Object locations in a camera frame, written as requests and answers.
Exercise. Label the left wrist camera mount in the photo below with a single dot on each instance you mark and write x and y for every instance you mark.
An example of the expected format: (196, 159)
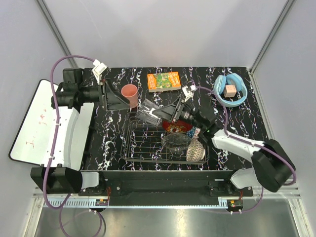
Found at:
(98, 69)

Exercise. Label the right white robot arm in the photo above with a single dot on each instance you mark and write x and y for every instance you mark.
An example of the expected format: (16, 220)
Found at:
(271, 166)

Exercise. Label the clear glass bowl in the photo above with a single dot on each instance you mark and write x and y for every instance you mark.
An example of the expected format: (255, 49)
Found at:
(176, 143)

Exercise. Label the blue patterned ceramic bowl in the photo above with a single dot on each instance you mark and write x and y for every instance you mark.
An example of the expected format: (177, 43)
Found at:
(193, 133)

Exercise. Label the orange green book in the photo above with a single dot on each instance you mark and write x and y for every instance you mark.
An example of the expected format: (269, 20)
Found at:
(163, 82)

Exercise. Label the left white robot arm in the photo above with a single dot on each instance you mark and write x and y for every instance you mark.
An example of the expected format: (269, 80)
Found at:
(55, 174)

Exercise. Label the pink dice cube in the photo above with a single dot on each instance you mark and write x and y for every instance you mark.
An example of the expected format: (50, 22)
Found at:
(229, 91)

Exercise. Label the light blue headphones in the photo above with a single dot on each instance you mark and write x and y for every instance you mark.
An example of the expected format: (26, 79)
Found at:
(237, 81)

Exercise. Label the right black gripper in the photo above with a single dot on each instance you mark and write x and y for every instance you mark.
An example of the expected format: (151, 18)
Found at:
(168, 112)

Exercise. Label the brown patterned ceramic bowl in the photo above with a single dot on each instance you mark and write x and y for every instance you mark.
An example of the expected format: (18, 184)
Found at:
(195, 151)

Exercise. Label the clear drinking glass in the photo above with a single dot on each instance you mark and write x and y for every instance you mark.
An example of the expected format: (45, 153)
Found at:
(145, 113)

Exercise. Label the black wire dish rack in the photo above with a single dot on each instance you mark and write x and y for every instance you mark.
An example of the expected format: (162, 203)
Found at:
(142, 143)

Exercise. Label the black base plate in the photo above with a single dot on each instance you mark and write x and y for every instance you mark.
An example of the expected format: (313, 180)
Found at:
(166, 188)

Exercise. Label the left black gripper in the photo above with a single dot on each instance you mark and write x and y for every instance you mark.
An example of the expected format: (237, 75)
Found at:
(114, 100)

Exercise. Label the white board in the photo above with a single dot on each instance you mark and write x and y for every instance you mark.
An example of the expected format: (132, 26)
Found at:
(31, 142)

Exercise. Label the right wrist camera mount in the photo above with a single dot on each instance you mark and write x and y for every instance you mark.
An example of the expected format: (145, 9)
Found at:
(188, 92)

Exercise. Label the pink plastic cup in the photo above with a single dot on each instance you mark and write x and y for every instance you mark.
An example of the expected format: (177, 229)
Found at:
(130, 92)

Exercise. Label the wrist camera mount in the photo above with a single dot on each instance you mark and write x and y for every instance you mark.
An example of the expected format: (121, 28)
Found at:
(188, 92)
(98, 69)

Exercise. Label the red floral plate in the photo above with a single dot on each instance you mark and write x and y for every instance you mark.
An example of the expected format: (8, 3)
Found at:
(176, 127)

